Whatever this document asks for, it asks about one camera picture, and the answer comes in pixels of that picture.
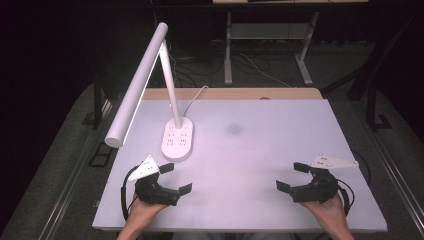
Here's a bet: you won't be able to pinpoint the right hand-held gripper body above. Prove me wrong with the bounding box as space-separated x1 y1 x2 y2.
289 154 360 205

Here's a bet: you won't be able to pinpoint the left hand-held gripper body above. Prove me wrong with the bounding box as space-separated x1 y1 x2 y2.
128 155 181 207

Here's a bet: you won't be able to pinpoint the white desk lamp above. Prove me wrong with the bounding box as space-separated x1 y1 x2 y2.
104 22 195 163

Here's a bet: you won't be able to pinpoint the person's right hand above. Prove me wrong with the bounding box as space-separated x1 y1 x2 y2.
299 194 348 230

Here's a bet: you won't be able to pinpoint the person's left hand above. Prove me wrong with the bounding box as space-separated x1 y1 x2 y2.
127 195 168 232

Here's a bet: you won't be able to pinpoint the black metal stand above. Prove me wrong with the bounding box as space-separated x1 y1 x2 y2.
346 14 394 133

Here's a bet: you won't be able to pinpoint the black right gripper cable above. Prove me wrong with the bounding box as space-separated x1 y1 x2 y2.
335 179 356 217

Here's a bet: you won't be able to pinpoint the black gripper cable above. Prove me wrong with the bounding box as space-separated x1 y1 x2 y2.
335 179 356 217
120 164 141 223

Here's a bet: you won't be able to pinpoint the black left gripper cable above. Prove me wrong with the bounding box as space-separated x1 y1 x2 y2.
120 164 141 223

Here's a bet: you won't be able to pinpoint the black floor frame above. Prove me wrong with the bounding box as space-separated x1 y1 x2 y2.
87 142 115 168

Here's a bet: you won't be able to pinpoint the white lamp cable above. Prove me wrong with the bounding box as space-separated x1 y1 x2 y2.
181 85 210 118

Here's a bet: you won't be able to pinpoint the white floor cable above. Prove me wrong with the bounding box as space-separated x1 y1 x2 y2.
239 53 292 89

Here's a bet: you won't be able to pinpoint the black floor cables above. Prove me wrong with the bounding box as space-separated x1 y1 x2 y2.
165 39 228 89

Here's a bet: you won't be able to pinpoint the grey metal desk frame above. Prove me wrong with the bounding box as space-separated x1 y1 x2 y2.
223 11 321 87

